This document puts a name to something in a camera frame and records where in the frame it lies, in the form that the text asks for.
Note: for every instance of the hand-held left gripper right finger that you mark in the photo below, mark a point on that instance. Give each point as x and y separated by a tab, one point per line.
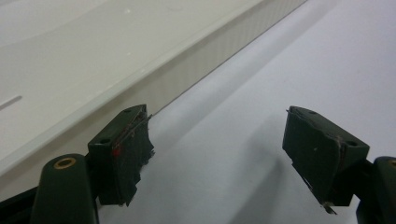
320	155

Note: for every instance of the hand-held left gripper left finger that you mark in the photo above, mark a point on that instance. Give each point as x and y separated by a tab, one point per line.
120	155

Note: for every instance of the white plastic tray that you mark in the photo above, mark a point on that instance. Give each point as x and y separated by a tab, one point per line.
93	62

